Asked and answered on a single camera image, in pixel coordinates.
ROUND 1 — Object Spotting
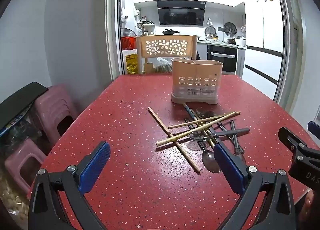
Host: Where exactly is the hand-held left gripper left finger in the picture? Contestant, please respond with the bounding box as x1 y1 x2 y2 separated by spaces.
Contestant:
28 141 111 230

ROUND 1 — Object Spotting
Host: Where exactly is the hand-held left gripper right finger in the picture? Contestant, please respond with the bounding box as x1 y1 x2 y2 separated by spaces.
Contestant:
214 142 297 230

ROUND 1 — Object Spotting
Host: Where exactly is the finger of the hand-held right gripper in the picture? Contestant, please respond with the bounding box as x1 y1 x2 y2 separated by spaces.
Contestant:
278 127 308 157
308 121 320 135

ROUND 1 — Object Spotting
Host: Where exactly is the wooden chopstick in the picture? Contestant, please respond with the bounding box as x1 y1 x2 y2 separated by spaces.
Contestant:
156 111 241 147
168 111 237 130
147 106 202 173

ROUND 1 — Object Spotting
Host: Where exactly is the blue patterned chopstick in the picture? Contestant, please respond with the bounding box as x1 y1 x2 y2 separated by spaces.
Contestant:
183 103 217 145
184 103 218 145

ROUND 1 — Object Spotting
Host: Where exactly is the beige utensil holder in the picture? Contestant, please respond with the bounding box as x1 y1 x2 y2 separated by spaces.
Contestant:
171 57 223 104

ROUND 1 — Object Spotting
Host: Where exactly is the person's right hand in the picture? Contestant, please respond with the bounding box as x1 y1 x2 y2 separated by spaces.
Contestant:
301 191 316 220

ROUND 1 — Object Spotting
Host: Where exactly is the black flat panel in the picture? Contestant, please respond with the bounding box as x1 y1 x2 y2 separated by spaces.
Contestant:
0 82 49 130

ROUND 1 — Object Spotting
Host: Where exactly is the black built-in oven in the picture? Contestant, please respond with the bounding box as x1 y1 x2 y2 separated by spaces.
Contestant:
207 45 238 74

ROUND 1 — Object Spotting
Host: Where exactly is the gold foil bag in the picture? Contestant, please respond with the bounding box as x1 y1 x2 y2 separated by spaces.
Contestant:
125 53 138 75

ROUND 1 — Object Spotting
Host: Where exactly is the white kitchen counter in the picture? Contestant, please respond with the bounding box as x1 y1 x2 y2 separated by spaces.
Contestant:
197 39 247 50

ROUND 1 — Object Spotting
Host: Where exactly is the clear bag of greens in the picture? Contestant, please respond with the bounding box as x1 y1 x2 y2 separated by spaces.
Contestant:
154 57 173 73

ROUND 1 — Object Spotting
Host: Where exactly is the white refrigerator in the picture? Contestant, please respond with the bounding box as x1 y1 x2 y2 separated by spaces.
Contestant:
244 0 285 85

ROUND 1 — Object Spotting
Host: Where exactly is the red plastic basket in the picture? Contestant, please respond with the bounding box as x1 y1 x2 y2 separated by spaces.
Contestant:
121 37 137 50

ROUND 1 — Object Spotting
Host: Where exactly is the round metal steamer rack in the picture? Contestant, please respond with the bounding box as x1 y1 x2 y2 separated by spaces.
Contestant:
204 26 218 39

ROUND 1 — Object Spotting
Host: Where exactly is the metal pot lid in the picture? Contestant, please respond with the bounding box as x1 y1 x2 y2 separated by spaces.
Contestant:
121 27 137 38

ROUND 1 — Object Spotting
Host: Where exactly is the beige flower-cutout rack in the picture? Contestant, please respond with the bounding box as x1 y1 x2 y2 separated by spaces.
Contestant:
136 35 198 74

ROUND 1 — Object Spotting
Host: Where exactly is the white spice rack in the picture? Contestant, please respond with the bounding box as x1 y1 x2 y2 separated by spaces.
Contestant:
137 21 157 36

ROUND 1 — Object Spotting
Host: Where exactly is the black range hood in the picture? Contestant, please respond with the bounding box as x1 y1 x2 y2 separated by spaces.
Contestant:
157 0 206 26

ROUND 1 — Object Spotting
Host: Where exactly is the grey sliding door frame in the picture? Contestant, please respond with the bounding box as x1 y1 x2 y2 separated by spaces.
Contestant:
105 0 308 115

